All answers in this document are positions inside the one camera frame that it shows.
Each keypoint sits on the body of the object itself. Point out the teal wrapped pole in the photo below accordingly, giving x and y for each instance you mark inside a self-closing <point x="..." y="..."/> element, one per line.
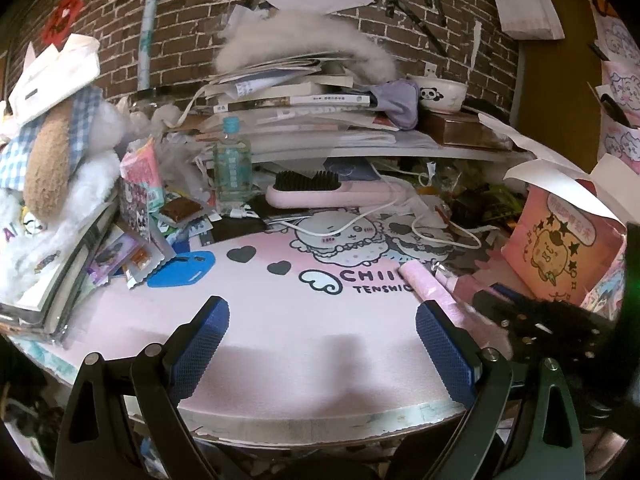
<point x="145" y="44"/>

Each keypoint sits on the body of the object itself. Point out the stack of books and papers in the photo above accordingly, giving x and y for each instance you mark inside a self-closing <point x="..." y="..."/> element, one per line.
<point x="277" y="134"/>

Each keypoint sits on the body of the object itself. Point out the pink rectangular bar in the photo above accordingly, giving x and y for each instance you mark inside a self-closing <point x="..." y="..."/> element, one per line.
<point x="464" y="287"/>

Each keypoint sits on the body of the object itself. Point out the pink hair brush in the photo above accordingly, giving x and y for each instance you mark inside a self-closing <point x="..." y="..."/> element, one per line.
<point x="324" y="189"/>

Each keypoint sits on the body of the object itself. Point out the sticker card packets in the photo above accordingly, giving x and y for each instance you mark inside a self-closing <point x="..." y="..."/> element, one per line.
<point x="134" y="244"/>

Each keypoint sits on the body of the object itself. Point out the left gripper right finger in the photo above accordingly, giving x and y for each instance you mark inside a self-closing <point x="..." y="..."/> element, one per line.
<point x="467" y="446"/>

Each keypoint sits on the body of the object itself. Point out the pink chiikawa desk mat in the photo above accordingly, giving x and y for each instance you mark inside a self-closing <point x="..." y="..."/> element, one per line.
<point x="321" y="346"/>

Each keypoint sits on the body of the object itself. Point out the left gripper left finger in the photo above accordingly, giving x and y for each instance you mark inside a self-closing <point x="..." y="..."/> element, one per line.
<point x="165" y="374"/>

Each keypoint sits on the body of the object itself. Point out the clear water bottle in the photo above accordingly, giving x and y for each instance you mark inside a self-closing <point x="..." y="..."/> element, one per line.
<point x="233" y="166"/>

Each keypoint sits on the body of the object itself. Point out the purple cloth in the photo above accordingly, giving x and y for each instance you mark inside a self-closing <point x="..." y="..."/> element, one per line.
<point x="398" y="100"/>

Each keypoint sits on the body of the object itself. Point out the pink snack packet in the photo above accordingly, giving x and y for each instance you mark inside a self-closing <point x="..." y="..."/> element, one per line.
<point x="140" y="166"/>

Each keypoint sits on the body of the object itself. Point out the blue luggage tag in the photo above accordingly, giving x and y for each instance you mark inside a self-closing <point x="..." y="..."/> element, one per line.
<point x="183" y="270"/>

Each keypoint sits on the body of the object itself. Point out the grey fur piece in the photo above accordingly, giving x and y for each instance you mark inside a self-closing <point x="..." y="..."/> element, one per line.
<point x="291" y="33"/>

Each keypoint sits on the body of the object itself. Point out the brown wooden box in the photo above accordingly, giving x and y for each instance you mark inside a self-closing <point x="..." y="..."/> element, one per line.
<point x="462" y="130"/>

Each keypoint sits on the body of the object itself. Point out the pink cartoon box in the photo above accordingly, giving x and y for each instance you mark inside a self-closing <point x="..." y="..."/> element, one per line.
<point x="570" y="240"/>

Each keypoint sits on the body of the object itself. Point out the panda ceramic bowl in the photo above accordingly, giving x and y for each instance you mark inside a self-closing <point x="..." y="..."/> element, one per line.
<point x="440" y="95"/>

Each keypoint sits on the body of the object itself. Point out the large white dog plush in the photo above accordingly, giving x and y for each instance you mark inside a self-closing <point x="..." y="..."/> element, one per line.
<point x="60" y="146"/>

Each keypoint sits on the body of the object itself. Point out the pink bag pack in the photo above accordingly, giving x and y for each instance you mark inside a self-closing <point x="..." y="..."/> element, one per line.
<point x="426" y="287"/>

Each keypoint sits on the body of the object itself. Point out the brown snack packet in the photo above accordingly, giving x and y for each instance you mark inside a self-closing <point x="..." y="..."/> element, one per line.
<point x="179" y="210"/>

